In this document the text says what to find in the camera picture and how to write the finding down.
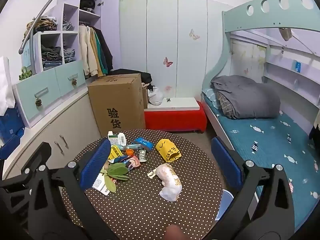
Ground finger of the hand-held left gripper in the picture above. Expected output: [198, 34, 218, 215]
[0, 134, 21, 161]
[0, 142, 52, 205]

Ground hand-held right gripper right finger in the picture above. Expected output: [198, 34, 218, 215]
[211, 136, 296, 240]

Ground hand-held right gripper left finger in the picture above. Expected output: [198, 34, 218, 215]
[27, 138, 112, 240]

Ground pale blue trash bin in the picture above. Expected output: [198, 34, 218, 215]
[216, 189, 234, 221]

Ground blue tissue packet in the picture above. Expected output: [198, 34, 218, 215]
[134, 137, 154, 152]

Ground yellow plastic bag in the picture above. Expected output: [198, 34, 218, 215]
[155, 139, 182, 162]

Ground person's right hand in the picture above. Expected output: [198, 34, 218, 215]
[166, 226, 182, 240]

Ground blue shopping bag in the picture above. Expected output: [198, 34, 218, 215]
[0, 104, 25, 146]

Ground white printed card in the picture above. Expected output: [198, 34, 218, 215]
[92, 171, 112, 197]

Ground yellow printed packet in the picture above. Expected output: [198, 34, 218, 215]
[108, 144, 123, 161]

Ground green leafy vegetable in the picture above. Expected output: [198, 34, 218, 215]
[101, 162, 130, 193]

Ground red and blue wrapper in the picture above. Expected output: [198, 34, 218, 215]
[108, 155, 131, 163]

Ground pink wrapper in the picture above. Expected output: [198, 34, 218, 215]
[127, 155, 141, 168]

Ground teal candy print quilt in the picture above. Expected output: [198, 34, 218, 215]
[202, 87, 320, 233]

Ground white low cabinet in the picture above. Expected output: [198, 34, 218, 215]
[2, 90, 103, 180]

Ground large cardboard box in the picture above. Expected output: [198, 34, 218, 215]
[87, 73, 146, 137]

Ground grey duvet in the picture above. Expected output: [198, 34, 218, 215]
[211, 75, 281, 120]

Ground light blue striped sheet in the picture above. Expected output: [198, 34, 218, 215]
[202, 88, 218, 103]

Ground red bench with white top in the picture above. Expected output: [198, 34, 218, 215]
[144, 97, 207, 134]

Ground teal drawer cabinet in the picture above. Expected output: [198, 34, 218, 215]
[12, 60, 87, 129]

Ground white plastic bag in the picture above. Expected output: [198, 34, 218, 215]
[147, 86, 164, 106]

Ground black hanging clothing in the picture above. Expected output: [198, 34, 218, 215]
[309, 110, 320, 140]

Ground black bag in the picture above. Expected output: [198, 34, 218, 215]
[110, 69, 153, 91]

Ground stack of folded clothes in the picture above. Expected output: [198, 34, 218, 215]
[41, 44, 63, 70]

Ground cream hanging jacket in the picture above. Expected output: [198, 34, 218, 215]
[79, 25, 99, 77]

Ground green hanging garment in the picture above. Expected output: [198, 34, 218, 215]
[94, 29, 108, 74]

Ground black hanging coat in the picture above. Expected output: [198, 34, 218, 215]
[95, 27, 114, 72]

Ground lilac shelf unit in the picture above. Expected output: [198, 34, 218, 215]
[21, 0, 103, 75]

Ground pile of olive clothes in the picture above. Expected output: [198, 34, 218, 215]
[24, 16, 58, 38]

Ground beige hanging cloth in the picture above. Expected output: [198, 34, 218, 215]
[279, 27, 292, 42]

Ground white door wardrobe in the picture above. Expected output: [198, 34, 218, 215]
[119, 0, 234, 105]

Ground dark folded clothes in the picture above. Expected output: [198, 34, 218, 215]
[80, 0, 97, 13]

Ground curved metal rail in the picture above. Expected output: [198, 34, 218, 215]
[18, 0, 75, 55]

